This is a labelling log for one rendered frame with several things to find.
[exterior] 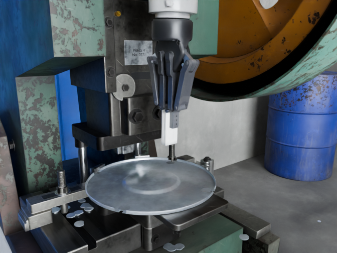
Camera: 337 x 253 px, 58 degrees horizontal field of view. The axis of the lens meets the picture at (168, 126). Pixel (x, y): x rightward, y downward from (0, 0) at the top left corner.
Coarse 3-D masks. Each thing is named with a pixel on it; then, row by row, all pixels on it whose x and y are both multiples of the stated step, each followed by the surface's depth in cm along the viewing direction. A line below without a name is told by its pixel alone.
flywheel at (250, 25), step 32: (224, 0) 91; (256, 0) 85; (288, 0) 76; (320, 0) 66; (224, 32) 93; (256, 32) 84; (288, 32) 73; (320, 32) 72; (224, 64) 90; (256, 64) 82; (288, 64) 81
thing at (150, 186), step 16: (128, 160) 82; (144, 160) 83; (160, 160) 83; (96, 176) 72; (112, 176) 72; (128, 176) 71; (144, 176) 71; (160, 176) 71; (176, 176) 71; (192, 176) 72; (208, 176) 72; (96, 192) 64; (112, 192) 64; (128, 192) 64; (144, 192) 64; (160, 192) 64; (176, 192) 64; (192, 192) 64; (208, 192) 64; (112, 208) 57; (144, 208) 58; (160, 208) 58; (176, 208) 58
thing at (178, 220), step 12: (204, 204) 60; (216, 204) 60; (228, 204) 60; (132, 216) 69; (144, 216) 65; (156, 216) 57; (168, 216) 55; (180, 216) 55; (192, 216) 55; (204, 216) 56; (144, 228) 65; (156, 228) 66; (168, 228) 68; (180, 228) 53; (144, 240) 66; (156, 240) 65; (168, 240) 69
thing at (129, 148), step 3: (120, 147) 76; (123, 147) 75; (126, 147) 76; (129, 147) 76; (132, 147) 77; (114, 150) 77; (117, 150) 75; (120, 150) 76; (123, 150) 75; (126, 150) 76; (129, 150) 76; (132, 150) 77; (117, 153) 76; (120, 153) 76; (123, 153) 75; (126, 153) 76
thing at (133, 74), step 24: (120, 0) 61; (120, 24) 62; (144, 24) 65; (120, 48) 63; (144, 48) 66; (120, 72) 64; (144, 72) 68; (96, 96) 68; (120, 96) 64; (144, 96) 65; (96, 120) 70; (120, 120) 66; (144, 120) 67
